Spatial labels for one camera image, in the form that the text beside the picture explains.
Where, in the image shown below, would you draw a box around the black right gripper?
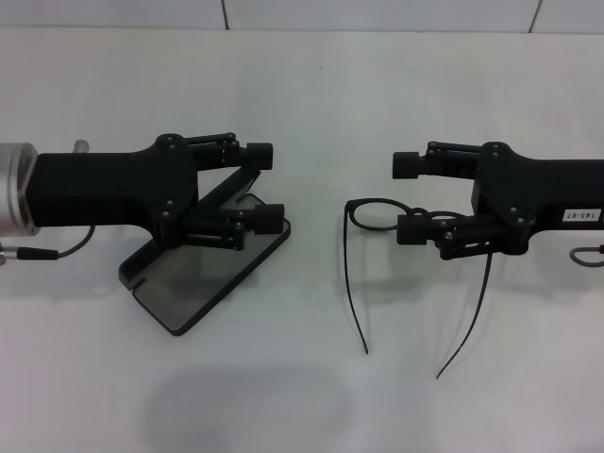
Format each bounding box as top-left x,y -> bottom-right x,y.
391,140 -> 604,261

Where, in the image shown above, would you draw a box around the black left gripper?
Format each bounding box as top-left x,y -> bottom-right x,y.
26,134 -> 199,248

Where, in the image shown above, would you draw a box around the black glasses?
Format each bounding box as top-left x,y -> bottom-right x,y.
344,197 -> 496,380

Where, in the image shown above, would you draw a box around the black glasses case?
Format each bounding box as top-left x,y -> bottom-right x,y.
118,165 -> 293,338

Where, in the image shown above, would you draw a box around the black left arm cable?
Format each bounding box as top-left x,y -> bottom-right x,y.
0,225 -> 98,266

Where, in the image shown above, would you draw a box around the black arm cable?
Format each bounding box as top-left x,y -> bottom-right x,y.
569,243 -> 604,266
0,225 -> 98,266

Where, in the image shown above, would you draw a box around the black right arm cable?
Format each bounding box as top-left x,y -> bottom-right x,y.
569,243 -> 604,266

